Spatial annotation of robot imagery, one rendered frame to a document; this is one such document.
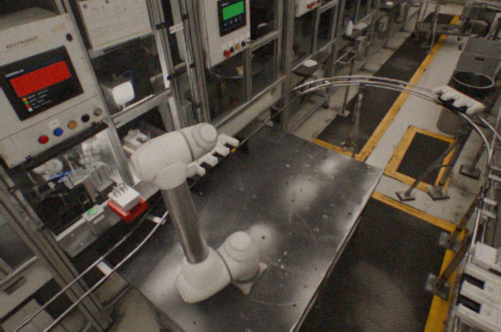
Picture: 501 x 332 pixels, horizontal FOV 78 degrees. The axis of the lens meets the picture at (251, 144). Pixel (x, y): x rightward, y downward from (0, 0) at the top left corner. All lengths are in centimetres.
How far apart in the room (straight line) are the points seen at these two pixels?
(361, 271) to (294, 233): 87
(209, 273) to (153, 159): 57
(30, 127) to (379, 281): 226
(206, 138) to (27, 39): 70
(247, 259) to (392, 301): 132
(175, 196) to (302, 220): 90
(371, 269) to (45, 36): 236
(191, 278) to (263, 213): 67
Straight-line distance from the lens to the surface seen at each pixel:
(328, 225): 187
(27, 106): 139
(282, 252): 174
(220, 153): 202
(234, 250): 143
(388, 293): 253
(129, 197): 166
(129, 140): 197
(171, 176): 113
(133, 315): 247
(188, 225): 126
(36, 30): 137
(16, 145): 145
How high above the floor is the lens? 215
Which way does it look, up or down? 39 degrees down
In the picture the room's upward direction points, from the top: 2 degrees counter-clockwise
